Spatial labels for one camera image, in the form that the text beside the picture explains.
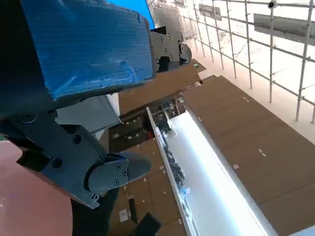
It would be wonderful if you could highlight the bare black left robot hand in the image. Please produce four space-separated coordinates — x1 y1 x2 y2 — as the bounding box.
0 0 192 209

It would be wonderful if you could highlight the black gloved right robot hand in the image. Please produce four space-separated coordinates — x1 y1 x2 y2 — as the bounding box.
70 188 120 236

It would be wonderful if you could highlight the pink bowl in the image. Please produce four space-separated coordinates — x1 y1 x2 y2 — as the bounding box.
0 140 73 236

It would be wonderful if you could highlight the brown cardboard box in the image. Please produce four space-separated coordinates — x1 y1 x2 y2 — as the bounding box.
118 58 209 116

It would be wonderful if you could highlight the long white desk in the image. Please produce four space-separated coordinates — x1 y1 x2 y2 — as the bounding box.
146 107 279 236

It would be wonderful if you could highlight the small grey flat panel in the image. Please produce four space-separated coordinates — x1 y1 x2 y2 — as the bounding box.
198 3 222 20

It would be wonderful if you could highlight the white pipe frame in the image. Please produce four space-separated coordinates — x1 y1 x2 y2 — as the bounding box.
147 0 315 121

